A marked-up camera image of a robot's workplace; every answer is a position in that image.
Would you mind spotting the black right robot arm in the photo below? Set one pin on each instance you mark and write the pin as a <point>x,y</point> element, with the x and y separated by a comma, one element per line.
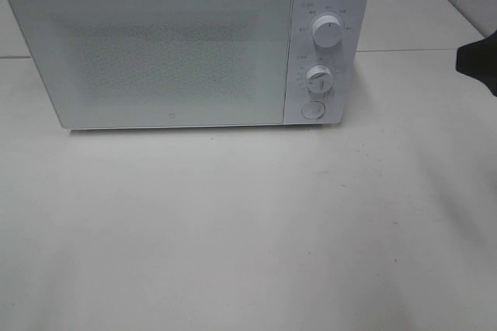
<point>478,60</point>

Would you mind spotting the white microwave knob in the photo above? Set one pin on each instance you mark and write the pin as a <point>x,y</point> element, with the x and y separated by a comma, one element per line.
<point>319,79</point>
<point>327,30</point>

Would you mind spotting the round door release button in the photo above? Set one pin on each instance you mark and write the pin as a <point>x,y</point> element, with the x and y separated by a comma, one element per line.
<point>313,110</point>

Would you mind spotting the white microwave door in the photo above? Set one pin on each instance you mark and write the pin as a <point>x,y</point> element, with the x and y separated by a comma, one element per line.
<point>159,63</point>

